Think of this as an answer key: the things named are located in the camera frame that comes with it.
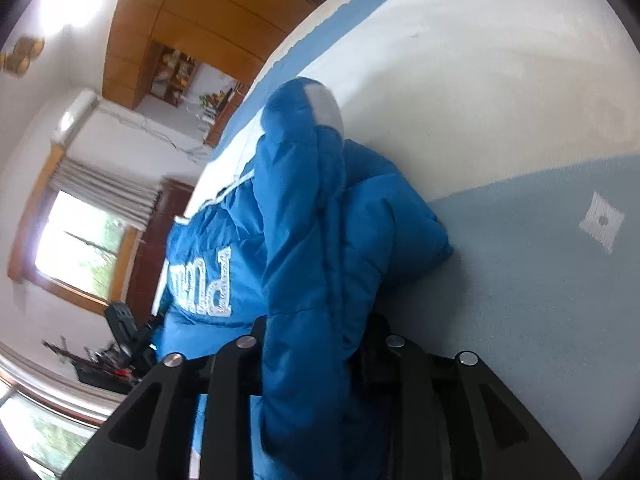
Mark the ceiling lamp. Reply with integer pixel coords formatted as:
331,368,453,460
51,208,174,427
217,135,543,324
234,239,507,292
0,35,46,77

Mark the blue puffer jacket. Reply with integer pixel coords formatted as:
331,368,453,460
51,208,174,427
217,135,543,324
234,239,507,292
150,76,455,480

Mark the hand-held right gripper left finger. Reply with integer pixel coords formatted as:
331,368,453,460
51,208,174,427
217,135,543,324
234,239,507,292
60,316,269,480

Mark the wall cable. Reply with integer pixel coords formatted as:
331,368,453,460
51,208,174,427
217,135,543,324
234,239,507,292
99,104,213,162

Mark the wooden wardrobe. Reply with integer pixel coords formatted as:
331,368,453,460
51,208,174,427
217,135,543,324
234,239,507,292
102,0,383,111

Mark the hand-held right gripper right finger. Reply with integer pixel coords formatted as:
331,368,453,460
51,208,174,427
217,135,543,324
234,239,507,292
359,314,584,480

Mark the white air conditioner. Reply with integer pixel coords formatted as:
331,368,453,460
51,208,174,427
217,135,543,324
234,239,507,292
51,88,100,145

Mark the bed with blue blanket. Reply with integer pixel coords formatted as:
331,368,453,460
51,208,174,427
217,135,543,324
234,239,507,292
182,0,637,480

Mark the window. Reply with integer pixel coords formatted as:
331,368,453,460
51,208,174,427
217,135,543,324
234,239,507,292
9,160,142,317

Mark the wooden desk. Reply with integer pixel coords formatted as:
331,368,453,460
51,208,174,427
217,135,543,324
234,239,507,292
202,84,247,149

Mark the dark wooden headboard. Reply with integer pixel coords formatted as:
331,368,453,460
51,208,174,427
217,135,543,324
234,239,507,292
129,176,196,313

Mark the beige curtain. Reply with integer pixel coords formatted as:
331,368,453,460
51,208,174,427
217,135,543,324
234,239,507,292
47,156,164,232

